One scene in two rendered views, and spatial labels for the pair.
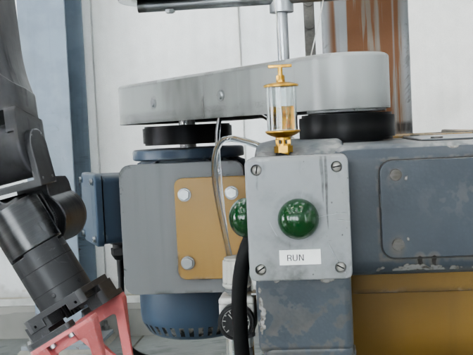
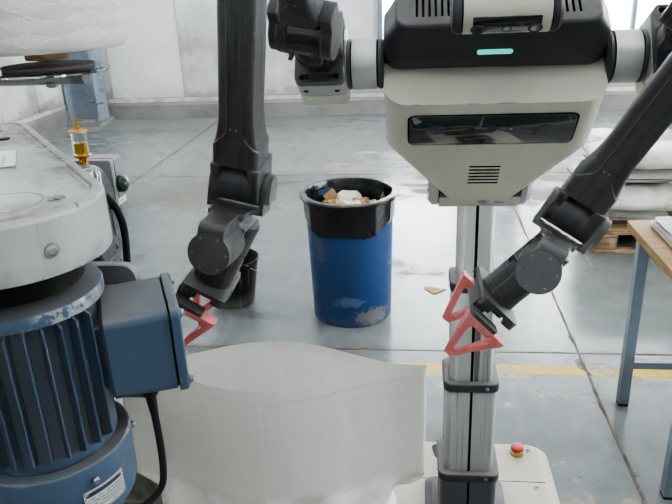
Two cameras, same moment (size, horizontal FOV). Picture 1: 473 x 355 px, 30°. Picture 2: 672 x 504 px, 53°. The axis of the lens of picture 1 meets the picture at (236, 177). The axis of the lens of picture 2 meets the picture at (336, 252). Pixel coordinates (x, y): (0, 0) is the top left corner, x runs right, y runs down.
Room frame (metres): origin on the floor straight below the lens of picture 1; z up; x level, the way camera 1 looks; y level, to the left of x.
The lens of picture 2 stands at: (1.76, 0.37, 1.58)
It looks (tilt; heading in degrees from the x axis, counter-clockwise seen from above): 21 degrees down; 181
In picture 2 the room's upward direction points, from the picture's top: 2 degrees counter-clockwise
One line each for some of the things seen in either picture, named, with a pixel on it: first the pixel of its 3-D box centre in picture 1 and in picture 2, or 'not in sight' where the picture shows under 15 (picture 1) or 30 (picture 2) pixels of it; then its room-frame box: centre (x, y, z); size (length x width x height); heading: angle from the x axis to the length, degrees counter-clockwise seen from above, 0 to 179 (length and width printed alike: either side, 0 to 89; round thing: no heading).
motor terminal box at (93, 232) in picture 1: (115, 215); (145, 344); (1.15, 0.16, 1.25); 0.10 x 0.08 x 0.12; 19
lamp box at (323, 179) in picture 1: (299, 215); (98, 183); (0.66, -0.05, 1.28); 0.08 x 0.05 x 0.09; 84
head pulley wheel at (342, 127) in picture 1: (346, 127); not in sight; (0.84, -0.11, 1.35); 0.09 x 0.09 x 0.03
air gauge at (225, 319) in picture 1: (236, 321); not in sight; (0.89, 0.01, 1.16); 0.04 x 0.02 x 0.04; 84
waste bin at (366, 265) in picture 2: not in sight; (350, 252); (-1.41, 0.38, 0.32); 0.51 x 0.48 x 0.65; 174
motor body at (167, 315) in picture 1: (193, 239); (44, 401); (1.19, 0.06, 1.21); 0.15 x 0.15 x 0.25
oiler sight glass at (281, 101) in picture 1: (281, 108); (80, 143); (0.72, -0.04, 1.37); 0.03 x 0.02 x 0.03; 84
